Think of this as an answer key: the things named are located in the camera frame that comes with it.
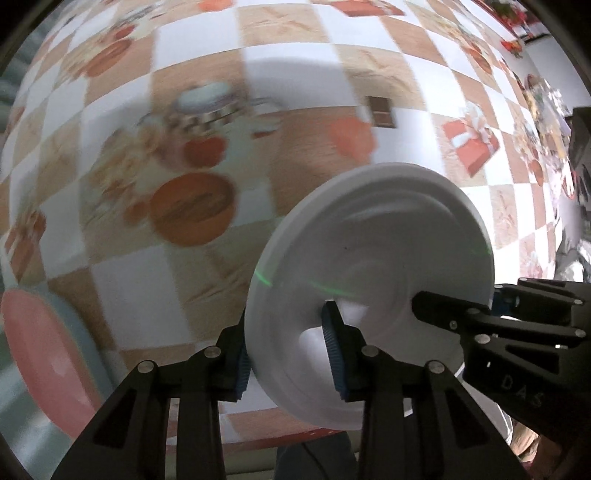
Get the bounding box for pink square plate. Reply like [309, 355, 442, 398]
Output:
[0, 286, 105, 437]

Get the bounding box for large white paper bowl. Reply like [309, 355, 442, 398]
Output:
[244, 163, 496, 433]

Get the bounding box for pile of shiny packets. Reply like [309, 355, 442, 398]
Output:
[524, 74, 575, 158]

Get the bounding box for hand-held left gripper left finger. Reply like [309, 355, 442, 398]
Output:
[51, 318, 252, 480]

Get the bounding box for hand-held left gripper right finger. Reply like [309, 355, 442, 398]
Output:
[321, 300, 532, 480]

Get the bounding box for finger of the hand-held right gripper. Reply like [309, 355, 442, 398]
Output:
[492, 277, 591, 330]
[411, 291, 585, 343]

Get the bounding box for checkered printed tablecloth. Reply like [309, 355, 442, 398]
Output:
[0, 0, 578, 444]

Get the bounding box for red packets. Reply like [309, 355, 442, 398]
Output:
[489, 0, 552, 58]

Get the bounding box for black cable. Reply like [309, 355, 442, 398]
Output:
[300, 443, 324, 480]

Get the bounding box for person's grey trousers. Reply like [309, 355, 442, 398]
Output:
[274, 431, 363, 480]

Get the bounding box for person's right forearm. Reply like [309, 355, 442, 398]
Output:
[505, 418, 561, 480]

